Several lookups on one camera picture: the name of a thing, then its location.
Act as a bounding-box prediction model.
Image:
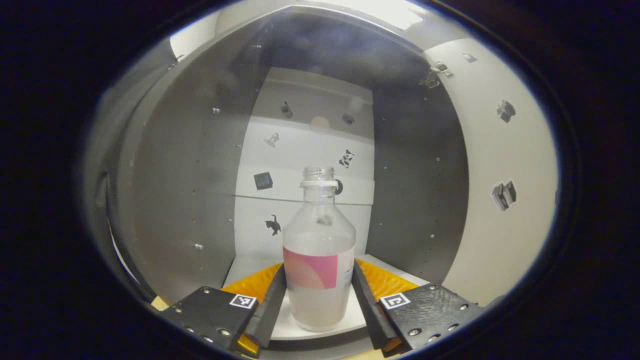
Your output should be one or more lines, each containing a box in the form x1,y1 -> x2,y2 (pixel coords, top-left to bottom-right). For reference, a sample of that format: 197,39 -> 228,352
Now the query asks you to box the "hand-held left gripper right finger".
351,259 -> 485,357

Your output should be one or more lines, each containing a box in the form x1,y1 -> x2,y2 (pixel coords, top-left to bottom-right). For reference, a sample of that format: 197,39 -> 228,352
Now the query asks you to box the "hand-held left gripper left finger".
161,263 -> 288,358

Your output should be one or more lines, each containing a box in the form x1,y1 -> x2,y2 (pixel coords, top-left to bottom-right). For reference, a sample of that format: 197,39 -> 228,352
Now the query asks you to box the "clear bottle with pink label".
282,166 -> 357,332

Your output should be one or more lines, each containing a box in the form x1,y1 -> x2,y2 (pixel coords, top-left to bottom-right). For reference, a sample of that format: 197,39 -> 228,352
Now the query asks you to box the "grey cabinet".
82,6 -> 471,353

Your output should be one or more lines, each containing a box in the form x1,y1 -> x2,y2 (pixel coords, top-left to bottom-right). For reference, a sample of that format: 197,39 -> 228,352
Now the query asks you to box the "metal door hinge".
419,61 -> 454,89

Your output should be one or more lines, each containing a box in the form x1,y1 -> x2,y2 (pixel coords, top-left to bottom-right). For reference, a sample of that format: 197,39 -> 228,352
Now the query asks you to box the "large ceiling light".
327,0 -> 426,30

